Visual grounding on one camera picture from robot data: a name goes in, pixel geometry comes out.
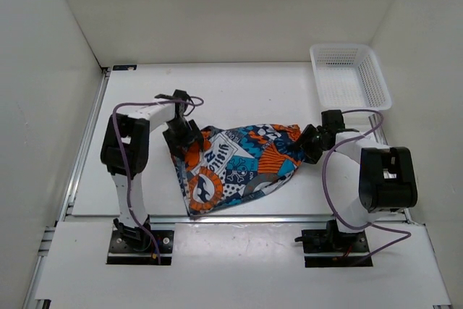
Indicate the white front cover board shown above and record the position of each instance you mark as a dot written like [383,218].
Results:
[235,266]

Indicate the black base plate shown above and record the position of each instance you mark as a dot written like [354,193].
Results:
[323,249]
[123,252]

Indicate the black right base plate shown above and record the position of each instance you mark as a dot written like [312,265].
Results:
[323,249]

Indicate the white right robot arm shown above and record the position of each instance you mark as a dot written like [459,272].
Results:
[386,183]

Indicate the colourful patterned shorts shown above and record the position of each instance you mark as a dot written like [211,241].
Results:
[236,166]

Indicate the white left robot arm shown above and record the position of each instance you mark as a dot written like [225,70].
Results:
[125,153]

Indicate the aluminium table frame rail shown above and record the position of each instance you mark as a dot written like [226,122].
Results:
[234,94]

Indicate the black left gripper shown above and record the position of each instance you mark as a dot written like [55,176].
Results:
[193,133]

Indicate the white plastic mesh basket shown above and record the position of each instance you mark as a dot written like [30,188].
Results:
[348,76]

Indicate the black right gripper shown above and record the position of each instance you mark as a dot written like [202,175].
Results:
[309,155]

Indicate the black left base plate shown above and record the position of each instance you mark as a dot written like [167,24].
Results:
[123,252]

